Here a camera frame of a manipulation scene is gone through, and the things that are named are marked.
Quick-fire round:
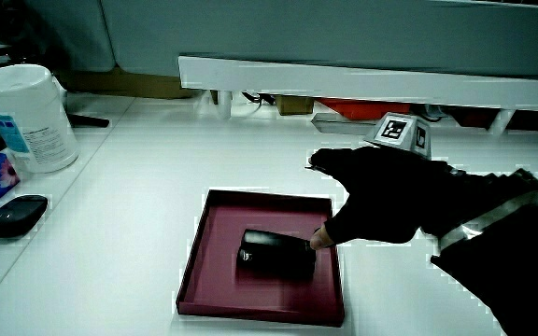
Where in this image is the person's right hand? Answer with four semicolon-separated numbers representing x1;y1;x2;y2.
306;111;446;251

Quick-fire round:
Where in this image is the black stapper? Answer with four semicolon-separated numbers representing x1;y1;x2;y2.
235;228;318;282

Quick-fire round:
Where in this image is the dark red square plate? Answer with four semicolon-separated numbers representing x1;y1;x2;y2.
175;189;347;329

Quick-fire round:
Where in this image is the person's right forearm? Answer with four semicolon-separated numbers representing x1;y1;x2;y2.
420;161;538;336

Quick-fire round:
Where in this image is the silver metal bar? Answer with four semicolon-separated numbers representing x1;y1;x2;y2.
310;112;385;137

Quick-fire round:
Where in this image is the orange box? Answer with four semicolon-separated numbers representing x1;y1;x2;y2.
318;97;413;121

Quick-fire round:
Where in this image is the white desk shelf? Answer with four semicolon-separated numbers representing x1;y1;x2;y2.
177;55;538;136

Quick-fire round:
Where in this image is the dark red box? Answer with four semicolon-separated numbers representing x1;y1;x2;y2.
445;105;538;133

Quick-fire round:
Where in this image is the small brown cardboard box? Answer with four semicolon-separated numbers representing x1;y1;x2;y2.
275;94;316;117

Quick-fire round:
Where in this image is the large brown cardboard box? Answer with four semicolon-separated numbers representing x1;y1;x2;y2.
56;66;201;100

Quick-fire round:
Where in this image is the flat black object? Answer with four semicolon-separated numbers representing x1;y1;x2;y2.
66;113;111;129

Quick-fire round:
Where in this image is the white wipes canister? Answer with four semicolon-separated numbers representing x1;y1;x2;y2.
0;63;81;175

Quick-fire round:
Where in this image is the black computer mouse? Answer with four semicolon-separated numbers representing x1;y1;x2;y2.
0;194;50;240

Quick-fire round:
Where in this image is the black cable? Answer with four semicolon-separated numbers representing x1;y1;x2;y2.
241;91;276;106

